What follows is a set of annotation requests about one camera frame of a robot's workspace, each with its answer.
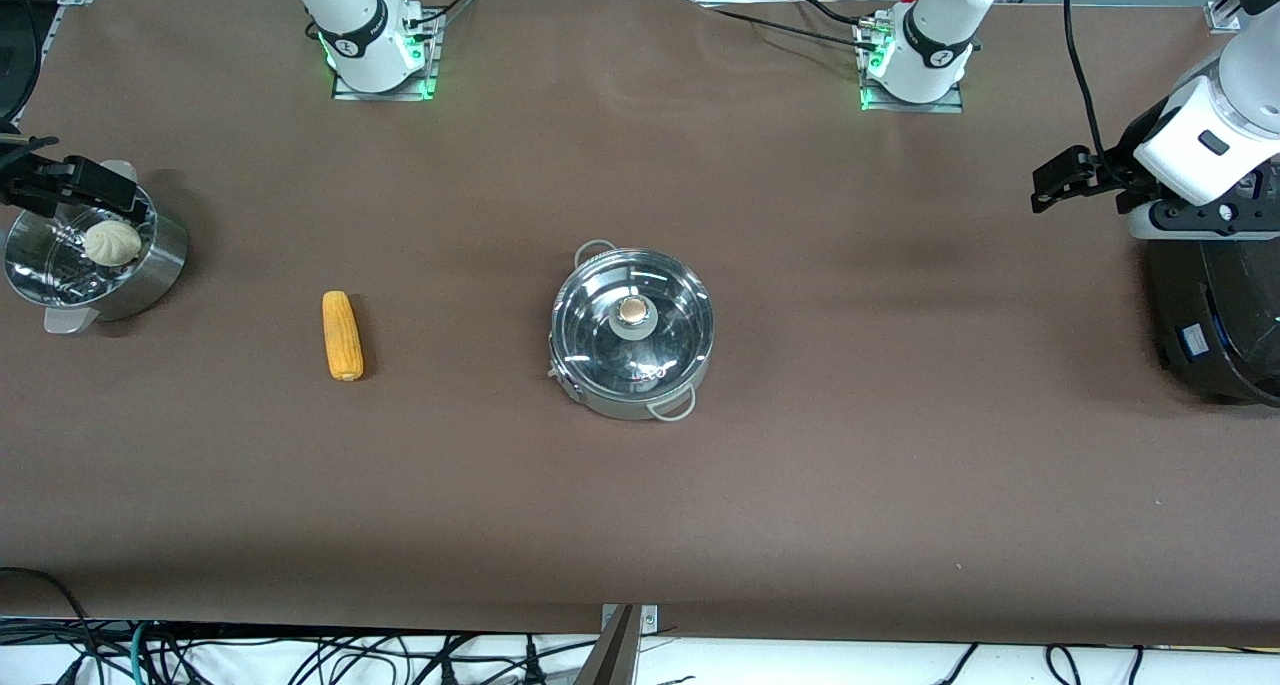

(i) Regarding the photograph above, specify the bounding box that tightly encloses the yellow corn cob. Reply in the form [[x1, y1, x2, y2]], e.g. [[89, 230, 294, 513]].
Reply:
[[321, 291, 365, 382]]

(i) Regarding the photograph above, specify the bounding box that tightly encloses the glass pot lid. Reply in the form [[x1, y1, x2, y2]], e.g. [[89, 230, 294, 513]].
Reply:
[[553, 250, 716, 391]]

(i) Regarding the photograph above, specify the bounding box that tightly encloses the steel steamer pot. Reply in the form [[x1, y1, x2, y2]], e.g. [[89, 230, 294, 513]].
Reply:
[[3, 160, 189, 336]]

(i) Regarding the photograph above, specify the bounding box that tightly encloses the stainless steel cooking pot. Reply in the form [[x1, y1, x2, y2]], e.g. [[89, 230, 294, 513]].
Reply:
[[548, 238, 716, 424]]

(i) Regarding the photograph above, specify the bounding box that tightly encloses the white steamed bun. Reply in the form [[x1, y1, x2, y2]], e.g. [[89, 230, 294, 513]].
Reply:
[[82, 219, 143, 268]]

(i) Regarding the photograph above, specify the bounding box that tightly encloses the black rice cooker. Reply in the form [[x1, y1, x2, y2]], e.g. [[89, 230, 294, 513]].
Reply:
[[1145, 160, 1280, 408]]

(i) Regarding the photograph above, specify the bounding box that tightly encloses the brown table cloth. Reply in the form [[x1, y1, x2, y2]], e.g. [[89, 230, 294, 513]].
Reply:
[[0, 0, 1280, 646]]

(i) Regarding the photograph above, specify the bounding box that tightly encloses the grey metal stand leg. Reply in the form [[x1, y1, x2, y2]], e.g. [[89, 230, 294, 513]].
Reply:
[[574, 605, 642, 685]]

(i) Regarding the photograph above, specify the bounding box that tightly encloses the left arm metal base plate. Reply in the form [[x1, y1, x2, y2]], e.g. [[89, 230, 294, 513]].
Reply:
[[858, 20, 966, 114]]

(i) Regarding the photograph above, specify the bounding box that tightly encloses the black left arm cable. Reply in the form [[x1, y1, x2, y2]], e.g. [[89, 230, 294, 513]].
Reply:
[[1062, 0, 1113, 166]]

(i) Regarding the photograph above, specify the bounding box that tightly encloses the black base power cable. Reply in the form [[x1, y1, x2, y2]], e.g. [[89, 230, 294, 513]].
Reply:
[[698, 3, 873, 54], [405, 0, 483, 32]]

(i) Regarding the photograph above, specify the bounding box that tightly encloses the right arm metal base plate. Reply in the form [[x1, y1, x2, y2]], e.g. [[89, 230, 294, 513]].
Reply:
[[330, 10, 442, 101]]

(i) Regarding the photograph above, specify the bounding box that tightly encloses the black floor cable loop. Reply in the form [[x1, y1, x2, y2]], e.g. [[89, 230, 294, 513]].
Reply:
[[0, 566, 101, 685]]

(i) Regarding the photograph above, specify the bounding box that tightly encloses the metal table edge bracket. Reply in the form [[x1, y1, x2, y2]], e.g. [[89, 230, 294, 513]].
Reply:
[[600, 604, 660, 634]]

